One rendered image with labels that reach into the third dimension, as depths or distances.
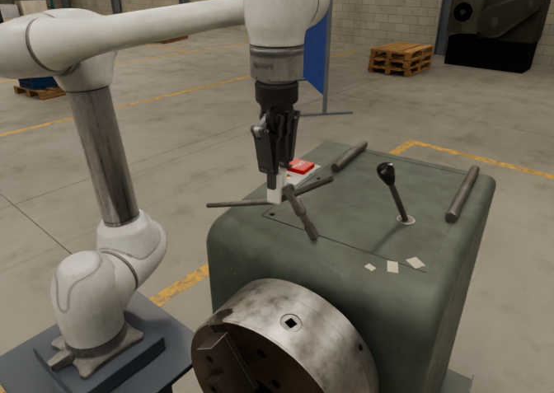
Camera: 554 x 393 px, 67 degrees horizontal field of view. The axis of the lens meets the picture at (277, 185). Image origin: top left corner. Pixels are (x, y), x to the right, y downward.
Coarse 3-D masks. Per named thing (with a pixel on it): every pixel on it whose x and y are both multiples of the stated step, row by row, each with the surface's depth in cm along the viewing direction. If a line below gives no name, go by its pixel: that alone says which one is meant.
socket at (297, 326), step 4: (284, 316) 64; (288, 316) 64; (292, 316) 65; (296, 316) 65; (280, 320) 64; (284, 320) 64; (288, 320) 64; (292, 320) 64; (296, 320) 64; (280, 324) 63; (284, 324) 63; (288, 324) 65; (292, 324) 65; (296, 324) 64; (300, 324) 64; (284, 328) 63; (288, 328) 63; (292, 328) 63; (296, 328) 63; (300, 328) 63
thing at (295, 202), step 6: (288, 186) 78; (288, 192) 78; (288, 198) 78; (294, 198) 78; (294, 204) 78; (300, 204) 78; (294, 210) 78; (300, 210) 78; (306, 210) 79; (300, 216) 79; (306, 216) 79; (306, 222) 79; (306, 228) 79; (312, 228) 79; (312, 234) 79; (318, 234) 80
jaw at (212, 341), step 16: (224, 336) 65; (208, 352) 64; (224, 352) 64; (208, 368) 66; (224, 368) 64; (240, 368) 66; (208, 384) 64; (224, 384) 63; (240, 384) 65; (256, 384) 67
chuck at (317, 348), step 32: (224, 320) 66; (256, 320) 63; (320, 320) 65; (192, 352) 75; (256, 352) 64; (288, 352) 59; (320, 352) 61; (352, 352) 64; (288, 384) 62; (320, 384) 58; (352, 384) 62
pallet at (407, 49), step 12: (384, 48) 800; (396, 48) 800; (408, 48) 801; (420, 48) 800; (432, 48) 830; (372, 60) 802; (384, 60) 783; (396, 60) 772; (408, 60) 756; (420, 60) 805; (372, 72) 809; (408, 72) 764
